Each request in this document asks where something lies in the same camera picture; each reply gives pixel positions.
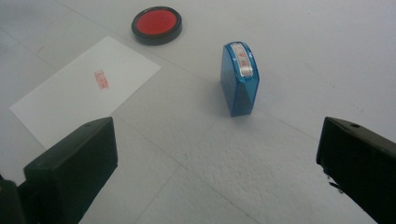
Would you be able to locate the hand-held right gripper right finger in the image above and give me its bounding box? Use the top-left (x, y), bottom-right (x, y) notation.
top-left (316, 116), bottom-right (396, 224)

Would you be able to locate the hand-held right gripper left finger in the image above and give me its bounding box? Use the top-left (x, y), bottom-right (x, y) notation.
top-left (18, 116), bottom-right (119, 224)

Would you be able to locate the blue stamp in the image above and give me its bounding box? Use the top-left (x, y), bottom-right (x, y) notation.
top-left (219, 41), bottom-right (261, 118)

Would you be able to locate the red ink pad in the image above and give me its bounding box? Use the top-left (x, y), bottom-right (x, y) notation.
top-left (131, 6), bottom-right (183, 47)

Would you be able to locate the white paper sheet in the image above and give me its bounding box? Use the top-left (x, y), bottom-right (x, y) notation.
top-left (8, 35), bottom-right (162, 150)

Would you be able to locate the white foam board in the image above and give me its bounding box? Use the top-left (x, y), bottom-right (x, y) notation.
top-left (0, 0), bottom-right (396, 224)

